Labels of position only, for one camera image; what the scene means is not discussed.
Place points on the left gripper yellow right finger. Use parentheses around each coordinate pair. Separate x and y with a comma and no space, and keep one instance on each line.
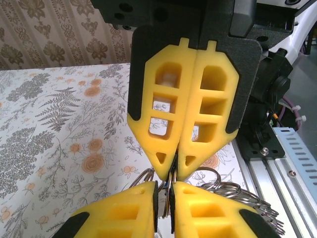
(210,213)

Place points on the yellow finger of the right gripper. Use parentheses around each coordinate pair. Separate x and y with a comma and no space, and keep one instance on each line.
(143,81)
(230,81)

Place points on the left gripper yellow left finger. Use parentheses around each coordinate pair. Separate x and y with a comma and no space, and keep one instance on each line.
(119,213)

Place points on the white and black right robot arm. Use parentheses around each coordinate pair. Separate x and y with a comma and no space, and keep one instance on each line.
(272,81)

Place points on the grey metal shelf plate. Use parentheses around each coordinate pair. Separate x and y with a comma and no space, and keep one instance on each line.
(305,86)

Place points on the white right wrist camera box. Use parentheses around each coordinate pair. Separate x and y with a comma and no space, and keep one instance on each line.
(241,17)

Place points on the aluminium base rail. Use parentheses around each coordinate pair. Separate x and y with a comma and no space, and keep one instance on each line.
(280,188)

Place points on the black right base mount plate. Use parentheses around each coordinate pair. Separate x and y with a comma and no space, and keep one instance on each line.
(270,151)

